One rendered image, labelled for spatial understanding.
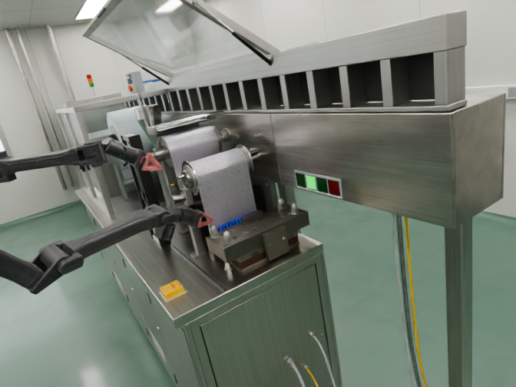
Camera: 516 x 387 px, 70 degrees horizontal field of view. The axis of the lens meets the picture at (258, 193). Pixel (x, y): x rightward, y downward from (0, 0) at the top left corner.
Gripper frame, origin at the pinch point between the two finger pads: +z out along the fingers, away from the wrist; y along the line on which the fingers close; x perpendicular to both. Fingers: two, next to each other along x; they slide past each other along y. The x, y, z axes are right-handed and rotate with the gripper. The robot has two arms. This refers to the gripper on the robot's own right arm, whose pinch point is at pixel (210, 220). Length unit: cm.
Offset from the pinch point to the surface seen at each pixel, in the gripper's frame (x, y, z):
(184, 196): 6.6, -7.9, -10.5
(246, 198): 12.2, 0.2, 13.5
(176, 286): -24.3, 11.7, -13.0
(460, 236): 21, 76, 42
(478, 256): 8, 1, 226
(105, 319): -115, -154, 14
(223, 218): 2.0, 0.2, 5.4
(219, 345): -39.8, 25.6, 2.7
